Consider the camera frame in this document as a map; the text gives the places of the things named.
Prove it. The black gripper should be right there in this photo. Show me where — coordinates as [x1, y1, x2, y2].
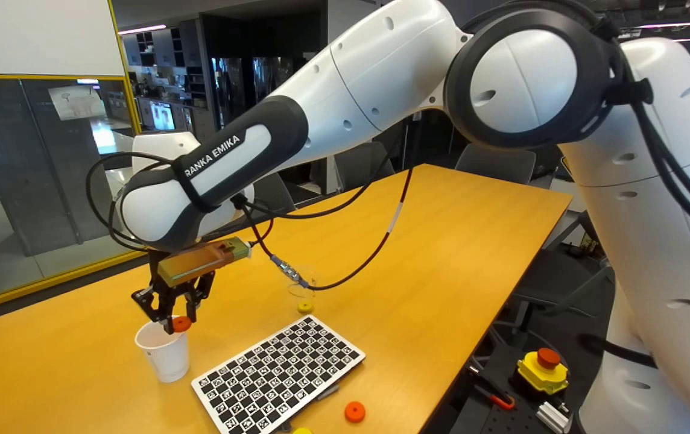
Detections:
[131, 254, 216, 332]

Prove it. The orange disc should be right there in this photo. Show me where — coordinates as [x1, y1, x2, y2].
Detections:
[342, 400, 367, 425]
[171, 316, 194, 332]

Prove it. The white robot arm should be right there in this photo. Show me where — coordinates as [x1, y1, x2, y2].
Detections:
[122, 0, 690, 434]

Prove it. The white paper cup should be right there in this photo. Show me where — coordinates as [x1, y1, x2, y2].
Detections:
[136, 322, 190, 383]

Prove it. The transparent plastic cup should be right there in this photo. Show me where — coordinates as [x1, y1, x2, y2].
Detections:
[287, 283, 316, 309]

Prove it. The yellow disc beside clear cup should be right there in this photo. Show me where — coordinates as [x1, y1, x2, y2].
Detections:
[298, 301, 315, 313]

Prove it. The black white checkered board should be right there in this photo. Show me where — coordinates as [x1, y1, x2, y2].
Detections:
[190, 316, 364, 434]

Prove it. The orange disc on table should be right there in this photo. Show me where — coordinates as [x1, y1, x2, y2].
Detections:
[342, 400, 367, 425]

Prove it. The yellow framed glass partition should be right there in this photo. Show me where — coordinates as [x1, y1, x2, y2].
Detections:
[0, 0, 141, 301]

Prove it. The yellow red emergency stop button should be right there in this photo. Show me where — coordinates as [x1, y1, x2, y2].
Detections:
[517, 348, 569, 396]

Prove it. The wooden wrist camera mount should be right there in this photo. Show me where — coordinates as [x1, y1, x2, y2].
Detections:
[157, 237, 252, 288]

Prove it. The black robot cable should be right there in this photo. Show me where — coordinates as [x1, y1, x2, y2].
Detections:
[84, 142, 415, 294]

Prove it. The red handled tool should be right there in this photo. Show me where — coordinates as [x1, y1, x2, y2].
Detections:
[469, 367, 517, 413]

